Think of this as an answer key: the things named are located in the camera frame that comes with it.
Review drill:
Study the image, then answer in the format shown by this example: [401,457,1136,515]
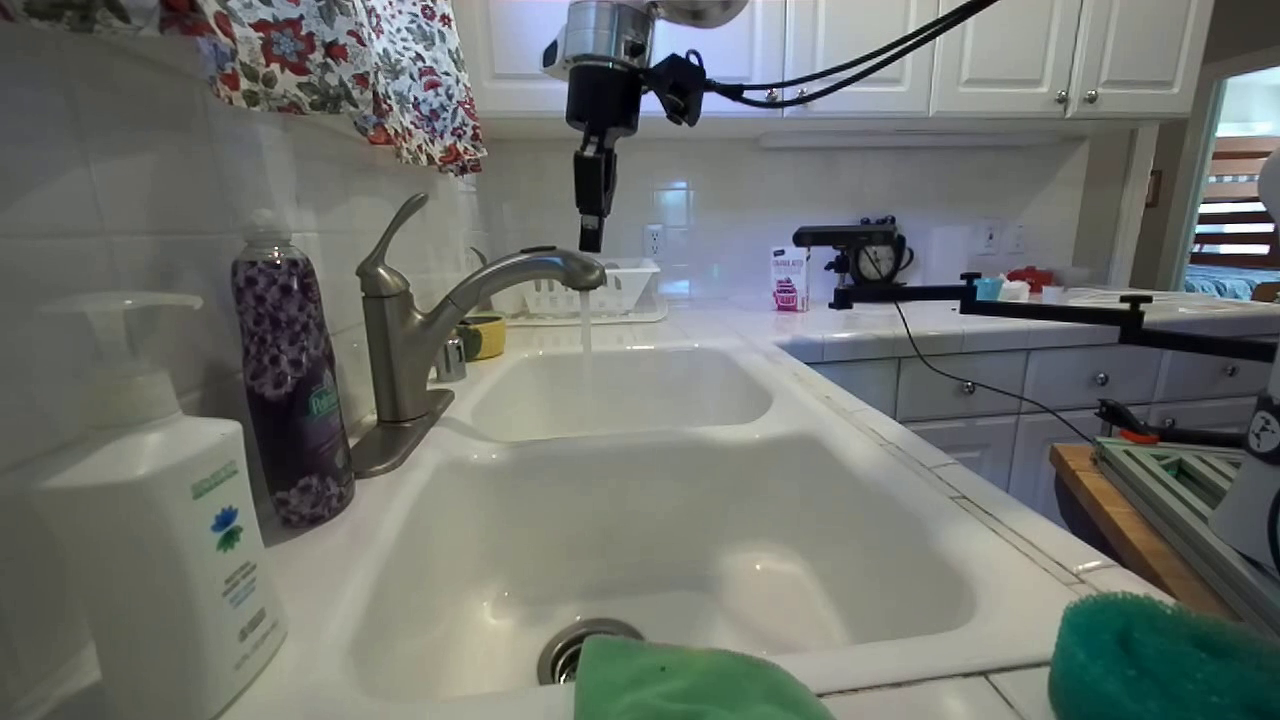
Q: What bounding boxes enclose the white double kitchen sink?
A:
[215,330,1173,720]

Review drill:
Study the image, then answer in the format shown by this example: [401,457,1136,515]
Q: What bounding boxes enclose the white lower cabinets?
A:
[798,349,1280,533]

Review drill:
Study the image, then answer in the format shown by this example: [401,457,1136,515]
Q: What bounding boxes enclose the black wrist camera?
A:
[645,47,711,131]

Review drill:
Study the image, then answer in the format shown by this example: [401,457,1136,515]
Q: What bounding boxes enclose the white soap pump dispenser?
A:
[30,286,294,720]

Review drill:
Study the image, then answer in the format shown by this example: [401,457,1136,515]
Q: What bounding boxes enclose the grey green base plate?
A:
[1093,427,1280,631]

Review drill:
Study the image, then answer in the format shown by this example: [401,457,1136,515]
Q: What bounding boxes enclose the black camera cable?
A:
[889,294,1111,446]

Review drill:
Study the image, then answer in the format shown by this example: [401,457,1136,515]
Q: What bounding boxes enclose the chrome air gap cap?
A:
[431,329,471,387]

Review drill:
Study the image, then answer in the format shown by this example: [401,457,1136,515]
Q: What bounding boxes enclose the white wire dish basket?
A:
[515,250,668,329]

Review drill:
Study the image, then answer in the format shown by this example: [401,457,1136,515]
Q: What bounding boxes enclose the pink labelled white bottle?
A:
[769,244,815,317]

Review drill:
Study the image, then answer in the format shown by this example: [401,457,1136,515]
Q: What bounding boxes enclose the brushed steel tap faucet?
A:
[346,189,613,484]

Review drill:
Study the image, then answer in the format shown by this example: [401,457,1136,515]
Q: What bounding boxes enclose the green sponge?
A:
[1046,587,1280,720]
[568,631,839,720]

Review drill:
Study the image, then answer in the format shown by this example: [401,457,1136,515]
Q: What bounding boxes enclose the metal sink drain strainer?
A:
[531,610,650,689]

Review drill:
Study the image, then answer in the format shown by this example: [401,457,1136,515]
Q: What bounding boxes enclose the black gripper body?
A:
[565,58,650,151]

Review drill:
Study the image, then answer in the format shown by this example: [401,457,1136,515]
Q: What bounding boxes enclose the floral red curtain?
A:
[0,0,491,178]

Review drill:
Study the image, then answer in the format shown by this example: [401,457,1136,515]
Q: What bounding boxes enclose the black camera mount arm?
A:
[825,268,1280,367]

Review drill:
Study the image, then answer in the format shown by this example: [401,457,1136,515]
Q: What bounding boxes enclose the wooden robot cart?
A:
[1050,435,1233,621]

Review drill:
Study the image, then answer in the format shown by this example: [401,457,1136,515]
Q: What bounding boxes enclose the black external camera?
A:
[789,213,919,292]

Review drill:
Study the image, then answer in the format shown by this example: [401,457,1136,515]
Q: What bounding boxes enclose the purple dish soap bottle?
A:
[229,204,362,533]

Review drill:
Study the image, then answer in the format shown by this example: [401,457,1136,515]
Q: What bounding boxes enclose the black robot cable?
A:
[700,0,1002,113]

